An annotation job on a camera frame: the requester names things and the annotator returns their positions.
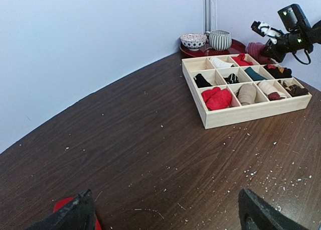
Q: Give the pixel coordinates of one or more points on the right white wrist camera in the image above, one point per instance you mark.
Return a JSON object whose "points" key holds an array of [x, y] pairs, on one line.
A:
{"points": [[269, 31]]}

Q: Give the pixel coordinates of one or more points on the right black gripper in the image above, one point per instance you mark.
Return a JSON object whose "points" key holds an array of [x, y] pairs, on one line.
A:
{"points": [[296, 38]]}

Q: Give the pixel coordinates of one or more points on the teal rolled sock in box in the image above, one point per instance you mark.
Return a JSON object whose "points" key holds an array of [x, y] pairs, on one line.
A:
{"points": [[254, 75]]}

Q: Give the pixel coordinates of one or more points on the black striped sock in box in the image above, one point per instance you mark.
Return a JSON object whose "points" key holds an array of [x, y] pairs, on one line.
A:
{"points": [[232, 79]]}

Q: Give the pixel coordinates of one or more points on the red patterned sock in box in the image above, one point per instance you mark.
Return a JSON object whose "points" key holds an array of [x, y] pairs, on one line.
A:
{"points": [[241, 61]]}

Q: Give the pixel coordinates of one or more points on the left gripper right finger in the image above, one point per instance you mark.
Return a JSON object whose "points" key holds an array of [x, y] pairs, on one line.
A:
{"points": [[255, 213]]}

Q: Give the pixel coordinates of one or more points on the beige rolled sock in box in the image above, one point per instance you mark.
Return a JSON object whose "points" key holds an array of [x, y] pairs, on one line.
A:
{"points": [[247, 94]]}

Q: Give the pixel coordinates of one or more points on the red rolled sock in box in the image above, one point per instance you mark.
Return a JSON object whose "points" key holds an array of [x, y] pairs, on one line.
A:
{"points": [[217, 98]]}

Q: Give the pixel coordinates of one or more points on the purple sock with orange cuff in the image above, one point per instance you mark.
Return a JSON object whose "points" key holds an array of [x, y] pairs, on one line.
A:
{"points": [[254, 50]]}

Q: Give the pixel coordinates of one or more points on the black rolled sock in box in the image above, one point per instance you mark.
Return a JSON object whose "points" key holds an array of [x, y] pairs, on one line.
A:
{"points": [[201, 82]]}

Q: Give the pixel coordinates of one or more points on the red sock with striped cuff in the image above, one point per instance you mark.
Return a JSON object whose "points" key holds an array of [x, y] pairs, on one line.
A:
{"points": [[75, 213]]}

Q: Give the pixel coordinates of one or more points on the right aluminium frame post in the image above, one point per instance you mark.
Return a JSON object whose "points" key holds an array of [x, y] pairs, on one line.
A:
{"points": [[210, 15]]}

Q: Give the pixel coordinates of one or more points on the red round tray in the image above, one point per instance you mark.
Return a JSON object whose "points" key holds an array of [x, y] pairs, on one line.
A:
{"points": [[206, 50]]}

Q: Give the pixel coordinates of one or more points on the cream rolled sock in box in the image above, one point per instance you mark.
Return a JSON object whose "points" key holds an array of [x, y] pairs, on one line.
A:
{"points": [[219, 63]]}

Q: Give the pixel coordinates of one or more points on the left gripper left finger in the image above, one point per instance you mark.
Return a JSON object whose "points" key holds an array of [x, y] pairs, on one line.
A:
{"points": [[60, 220]]}

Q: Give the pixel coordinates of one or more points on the grey striped cup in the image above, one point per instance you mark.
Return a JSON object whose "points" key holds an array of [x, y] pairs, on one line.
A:
{"points": [[219, 40]]}

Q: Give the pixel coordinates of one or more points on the wooden compartment organizer box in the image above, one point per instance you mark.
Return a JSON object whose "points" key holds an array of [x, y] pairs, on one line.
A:
{"points": [[230, 89]]}

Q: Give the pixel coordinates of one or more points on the brown patterned sock in box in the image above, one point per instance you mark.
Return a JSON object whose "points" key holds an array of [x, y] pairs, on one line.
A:
{"points": [[293, 89]]}

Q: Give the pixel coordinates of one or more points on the white patterned bowl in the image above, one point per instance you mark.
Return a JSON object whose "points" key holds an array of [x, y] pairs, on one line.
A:
{"points": [[193, 41]]}

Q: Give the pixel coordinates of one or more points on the black red sock in box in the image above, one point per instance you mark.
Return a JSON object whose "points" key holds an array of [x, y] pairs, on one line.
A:
{"points": [[278, 72]]}

